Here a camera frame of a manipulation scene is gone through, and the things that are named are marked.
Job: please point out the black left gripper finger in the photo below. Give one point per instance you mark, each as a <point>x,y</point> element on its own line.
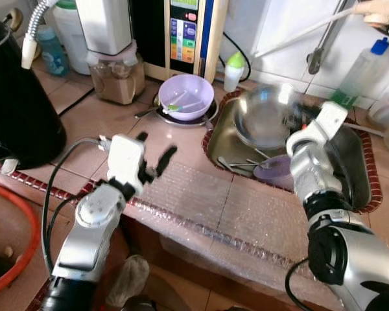
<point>165,161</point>
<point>142,137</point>

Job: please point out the purple plastic bowl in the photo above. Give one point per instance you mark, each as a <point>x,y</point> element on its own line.
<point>185,87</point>
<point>272,172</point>

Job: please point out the steel fork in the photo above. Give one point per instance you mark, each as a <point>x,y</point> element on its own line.
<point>249,164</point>

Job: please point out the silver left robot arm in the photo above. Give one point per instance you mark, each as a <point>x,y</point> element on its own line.
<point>91,227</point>

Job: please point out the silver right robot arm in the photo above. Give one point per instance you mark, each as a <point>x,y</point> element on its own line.
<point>350,259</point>

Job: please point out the glass jar brown contents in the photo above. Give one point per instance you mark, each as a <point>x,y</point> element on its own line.
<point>117,81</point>

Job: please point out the grey metal faucet pipe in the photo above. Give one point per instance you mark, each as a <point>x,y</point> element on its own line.
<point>319,52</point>

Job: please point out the white plastic rod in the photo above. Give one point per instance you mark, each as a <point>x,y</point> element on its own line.
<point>371,130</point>

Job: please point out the clear bottle green liquid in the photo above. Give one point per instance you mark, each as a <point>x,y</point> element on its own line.
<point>360,71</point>

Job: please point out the white bottle green pointed cap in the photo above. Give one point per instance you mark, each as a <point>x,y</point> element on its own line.
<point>233,71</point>

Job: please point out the white tap spout pipe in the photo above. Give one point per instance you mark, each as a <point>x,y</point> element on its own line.
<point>311,27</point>

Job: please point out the clear bubble wrap sheet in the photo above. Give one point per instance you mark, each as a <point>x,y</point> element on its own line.
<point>246,207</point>

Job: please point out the beige black water ioniser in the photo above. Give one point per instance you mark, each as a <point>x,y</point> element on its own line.
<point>185,39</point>

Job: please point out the teal plastic bottle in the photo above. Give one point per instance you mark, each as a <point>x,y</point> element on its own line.
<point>52,55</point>

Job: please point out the white plastic jug green cap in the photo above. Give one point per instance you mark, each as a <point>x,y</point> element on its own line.
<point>68,32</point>

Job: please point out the black electric kettle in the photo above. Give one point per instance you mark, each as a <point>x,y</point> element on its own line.
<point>19,97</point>

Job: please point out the orange plastic basin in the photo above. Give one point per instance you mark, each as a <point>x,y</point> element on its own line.
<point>32,240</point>

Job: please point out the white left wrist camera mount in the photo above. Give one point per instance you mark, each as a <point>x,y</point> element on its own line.
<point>125,162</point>

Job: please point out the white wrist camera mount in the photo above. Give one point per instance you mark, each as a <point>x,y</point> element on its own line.
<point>332,116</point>
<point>125,162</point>

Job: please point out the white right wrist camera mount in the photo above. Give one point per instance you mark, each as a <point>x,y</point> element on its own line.
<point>332,116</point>

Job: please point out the white wall socket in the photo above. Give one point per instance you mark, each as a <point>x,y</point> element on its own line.
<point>13,18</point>

